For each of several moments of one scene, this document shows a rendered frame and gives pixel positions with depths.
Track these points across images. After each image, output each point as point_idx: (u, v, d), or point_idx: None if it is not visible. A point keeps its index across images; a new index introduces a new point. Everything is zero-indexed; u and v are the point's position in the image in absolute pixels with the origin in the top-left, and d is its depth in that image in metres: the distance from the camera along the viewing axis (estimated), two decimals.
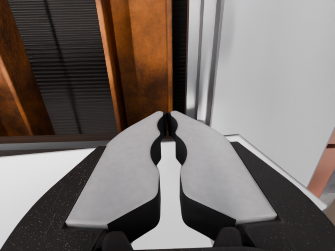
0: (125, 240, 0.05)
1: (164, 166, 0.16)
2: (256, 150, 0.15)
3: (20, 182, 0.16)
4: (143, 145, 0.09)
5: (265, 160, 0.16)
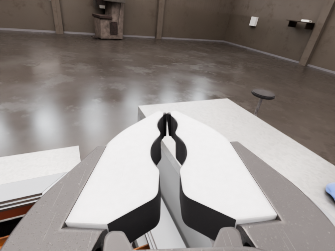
0: (125, 240, 0.05)
1: None
2: None
3: None
4: (143, 145, 0.09)
5: None
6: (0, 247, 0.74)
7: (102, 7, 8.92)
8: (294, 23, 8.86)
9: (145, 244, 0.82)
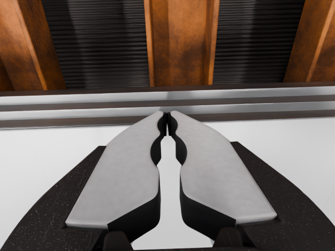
0: (125, 240, 0.05)
1: None
2: None
3: None
4: (143, 145, 0.09)
5: None
6: None
7: None
8: None
9: None
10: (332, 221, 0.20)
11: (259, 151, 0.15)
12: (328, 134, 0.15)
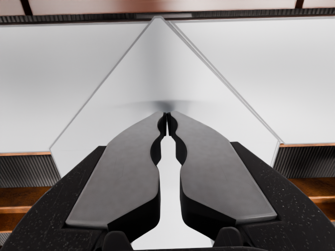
0: (125, 240, 0.05)
1: None
2: (63, 132, 0.15)
3: None
4: (143, 145, 0.09)
5: (74, 121, 0.15)
6: None
7: None
8: None
9: None
10: (195, 246, 0.23)
11: None
12: None
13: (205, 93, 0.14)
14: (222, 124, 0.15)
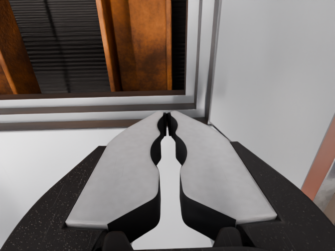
0: (125, 240, 0.05)
1: None
2: None
3: None
4: (143, 145, 0.09)
5: None
6: None
7: None
8: None
9: None
10: None
11: None
12: None
13: None
14: None
